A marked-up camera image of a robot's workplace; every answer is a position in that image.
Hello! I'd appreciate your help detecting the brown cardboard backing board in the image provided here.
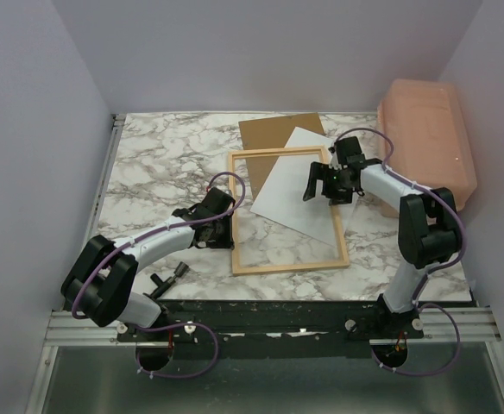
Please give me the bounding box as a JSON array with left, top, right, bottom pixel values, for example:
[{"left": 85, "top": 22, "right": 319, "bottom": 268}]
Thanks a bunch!
[{"left": 239, "top": 113, "right": 325, "bottom": 199}]

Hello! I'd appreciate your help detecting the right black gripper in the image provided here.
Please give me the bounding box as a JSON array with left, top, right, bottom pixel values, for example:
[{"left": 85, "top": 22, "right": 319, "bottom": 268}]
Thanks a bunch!
[{"left": 305, "top": 161, "right": 354, "bottom": 206}]

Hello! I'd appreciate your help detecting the black mounting base rail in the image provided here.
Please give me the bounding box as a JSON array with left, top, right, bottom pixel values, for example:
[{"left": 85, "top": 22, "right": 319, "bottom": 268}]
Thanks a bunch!
[{"left": 117, "top": 299, "right": 424, "bottom": 360}]

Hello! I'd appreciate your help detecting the black T-handle tool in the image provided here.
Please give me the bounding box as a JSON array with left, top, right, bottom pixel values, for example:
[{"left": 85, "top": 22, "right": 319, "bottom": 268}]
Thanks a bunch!
[{"left": 148, "top": 262, "right": 189, "bottom": 299}]

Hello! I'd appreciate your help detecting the translucent pink plastic box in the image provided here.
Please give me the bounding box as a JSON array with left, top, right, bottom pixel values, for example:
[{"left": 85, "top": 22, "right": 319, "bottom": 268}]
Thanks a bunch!
[{"left": 377, "top": 79, "right": 477, "bottom": 210}]

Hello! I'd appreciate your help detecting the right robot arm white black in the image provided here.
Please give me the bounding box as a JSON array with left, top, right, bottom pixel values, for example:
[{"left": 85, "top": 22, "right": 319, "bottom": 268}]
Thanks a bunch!
[{"left": 303, "top": 136, "right": 465, "bottom": 338}]

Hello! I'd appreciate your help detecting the light wooden picture frame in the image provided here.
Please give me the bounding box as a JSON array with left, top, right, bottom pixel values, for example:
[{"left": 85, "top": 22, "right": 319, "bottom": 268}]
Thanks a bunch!
[{"left": 228, "top": 146, "right": 350, "bottom": 276}]

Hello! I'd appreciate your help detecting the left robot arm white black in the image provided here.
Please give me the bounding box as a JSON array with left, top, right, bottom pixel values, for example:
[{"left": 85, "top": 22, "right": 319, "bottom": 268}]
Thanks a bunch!
[{"left": 60, "top": 187, "right": 236, "bottom": 341}]

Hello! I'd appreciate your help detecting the aluminium extrusion rail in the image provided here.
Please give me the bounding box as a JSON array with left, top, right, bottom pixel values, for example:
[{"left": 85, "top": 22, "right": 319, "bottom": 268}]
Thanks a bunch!
[{"left": 43, "top": 310, "right": 128, "bottom": 347}]

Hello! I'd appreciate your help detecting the white photo paper sheet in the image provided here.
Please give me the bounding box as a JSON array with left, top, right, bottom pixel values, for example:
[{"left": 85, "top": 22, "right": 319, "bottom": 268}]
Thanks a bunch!
[{"left": 249, "top": 125, "right": 356, "bottom": 247}]

